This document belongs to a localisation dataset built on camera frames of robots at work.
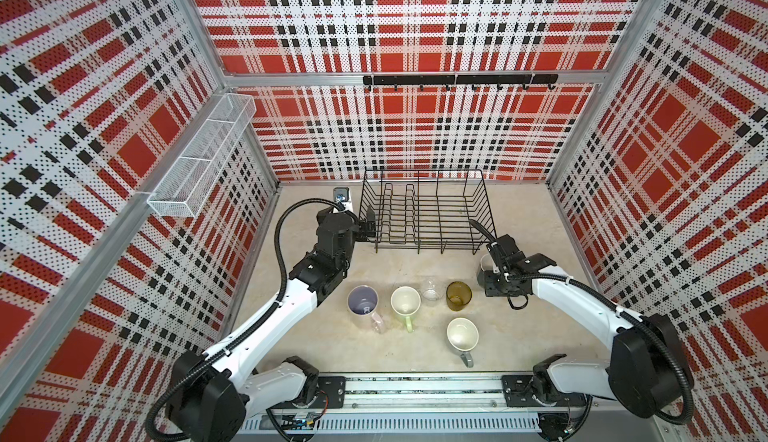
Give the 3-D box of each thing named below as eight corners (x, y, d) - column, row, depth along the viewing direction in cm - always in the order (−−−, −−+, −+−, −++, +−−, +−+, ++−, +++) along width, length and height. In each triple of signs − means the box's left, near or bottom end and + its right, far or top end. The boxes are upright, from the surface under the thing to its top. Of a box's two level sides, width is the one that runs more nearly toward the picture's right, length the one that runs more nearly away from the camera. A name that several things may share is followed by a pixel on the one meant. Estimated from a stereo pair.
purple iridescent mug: (350, 334, 85) (344, 320, 76) (354, 301, 91) (349, 285, 82) (384, 334, 85) (382, 320, 76) (385, 301, 91) (383, 285, 82)
